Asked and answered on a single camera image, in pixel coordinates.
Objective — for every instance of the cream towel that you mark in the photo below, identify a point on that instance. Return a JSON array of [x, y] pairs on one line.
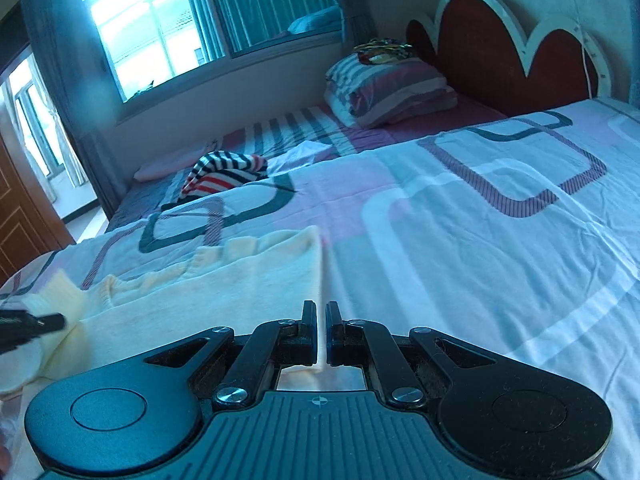
[[200, 300]]

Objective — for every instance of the large bedroom window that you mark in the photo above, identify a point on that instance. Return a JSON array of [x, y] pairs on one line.
[[140, 25]]

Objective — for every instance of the red white black striped garment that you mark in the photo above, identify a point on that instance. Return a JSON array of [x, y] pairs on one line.
[[225, 172]]

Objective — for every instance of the teal cloth bundle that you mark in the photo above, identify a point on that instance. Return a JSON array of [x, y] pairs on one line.
[[315, 20]]

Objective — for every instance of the brown wooden door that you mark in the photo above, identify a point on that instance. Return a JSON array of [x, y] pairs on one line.
[[25, 210]]

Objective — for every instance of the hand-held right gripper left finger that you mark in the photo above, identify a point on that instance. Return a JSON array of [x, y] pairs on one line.
[[309, 327]]

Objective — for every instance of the grey curtain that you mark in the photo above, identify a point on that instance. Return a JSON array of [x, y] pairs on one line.
[[350, 0], [65, 60]]

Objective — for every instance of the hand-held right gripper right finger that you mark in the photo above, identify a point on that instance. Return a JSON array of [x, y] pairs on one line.
[[333, 330]]

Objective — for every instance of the balcony glass door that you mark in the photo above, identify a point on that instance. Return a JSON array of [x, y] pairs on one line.
[[20, 110]]

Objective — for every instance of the pink pillow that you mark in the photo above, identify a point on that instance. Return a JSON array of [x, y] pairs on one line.
[[165, 162]]

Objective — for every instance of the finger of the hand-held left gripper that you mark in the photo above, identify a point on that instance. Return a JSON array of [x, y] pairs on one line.
[[30, 327]]

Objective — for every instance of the striped purple bed sheet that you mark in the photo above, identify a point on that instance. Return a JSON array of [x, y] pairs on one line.
[[390, 132]]

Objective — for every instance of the bed with patterned sheet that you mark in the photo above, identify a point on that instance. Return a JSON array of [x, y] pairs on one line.
[[475, 240]]

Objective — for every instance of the white cloth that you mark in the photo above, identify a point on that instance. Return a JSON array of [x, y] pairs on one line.
[[300, 155]]

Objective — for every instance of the white sheer curtain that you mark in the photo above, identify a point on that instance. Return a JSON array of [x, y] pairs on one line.
[[55, 125]]

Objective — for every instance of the colourful patterned bag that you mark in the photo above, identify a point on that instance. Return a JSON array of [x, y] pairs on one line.
[[382, 51]]

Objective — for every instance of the red scalloped headboard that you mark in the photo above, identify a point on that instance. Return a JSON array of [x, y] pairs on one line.
[[480, 45]]

